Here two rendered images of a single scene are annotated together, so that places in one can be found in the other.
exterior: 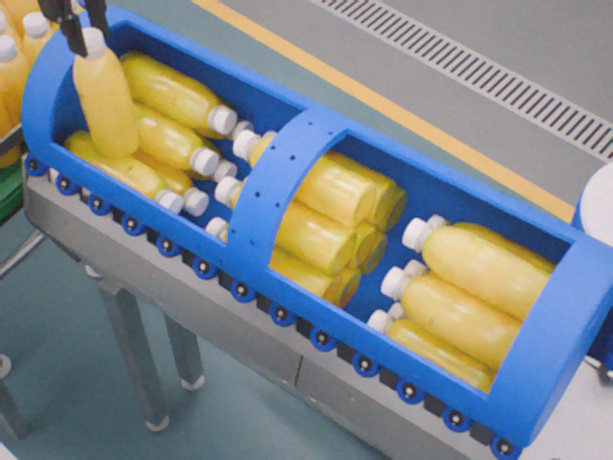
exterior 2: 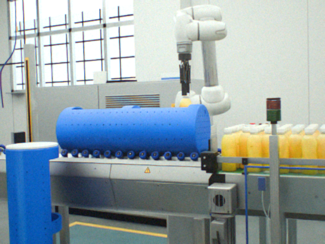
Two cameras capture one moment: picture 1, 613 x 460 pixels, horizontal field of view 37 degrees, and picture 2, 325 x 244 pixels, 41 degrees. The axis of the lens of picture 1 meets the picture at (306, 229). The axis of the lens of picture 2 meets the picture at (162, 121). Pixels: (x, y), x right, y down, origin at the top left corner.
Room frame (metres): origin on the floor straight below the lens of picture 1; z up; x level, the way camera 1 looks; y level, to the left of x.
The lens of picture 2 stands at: (3.37, -0.37, 1.27)
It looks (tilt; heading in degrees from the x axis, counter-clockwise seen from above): 3 degrees down; 167
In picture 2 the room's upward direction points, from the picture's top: 2 degrees counter-clockwise
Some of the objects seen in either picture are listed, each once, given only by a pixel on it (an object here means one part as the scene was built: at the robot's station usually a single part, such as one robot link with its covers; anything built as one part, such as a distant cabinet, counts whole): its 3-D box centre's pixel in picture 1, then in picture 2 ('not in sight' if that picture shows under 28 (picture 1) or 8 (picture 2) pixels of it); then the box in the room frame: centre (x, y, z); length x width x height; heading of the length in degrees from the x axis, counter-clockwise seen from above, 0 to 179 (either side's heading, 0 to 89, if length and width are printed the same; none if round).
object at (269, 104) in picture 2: not in sight; (273, 104); (1.65, 0.50, 1.23); 0.06 x 0.06 x 0.04
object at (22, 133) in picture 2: not in sight; (19, 143); (0.35, -0.68, 1.00); 0.10 x 0.04 x 0.15; 144
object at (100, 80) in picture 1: (104, 97); (185, 113); (0.99, 0.29, 1.18); 0.07 x 0.07 x 0.20
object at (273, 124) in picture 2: not in sight; (273, 116); (1.65, 0.50, 1.18); 0.06 x 0.06 x 0.16
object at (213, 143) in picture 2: not in sight; (213, 149); (1.14, 0.40, 0.99); 0.10 x 0.02 x 0.12; 144
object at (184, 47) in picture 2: not in sight; (184, 48); (0.99, 0.30, 1.55); 0.09 x 0.09 x 0.06
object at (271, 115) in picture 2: not in sight; (273, 115); (1.65, 0.50, 1.18); 0.06 x 0.06 x 0.05
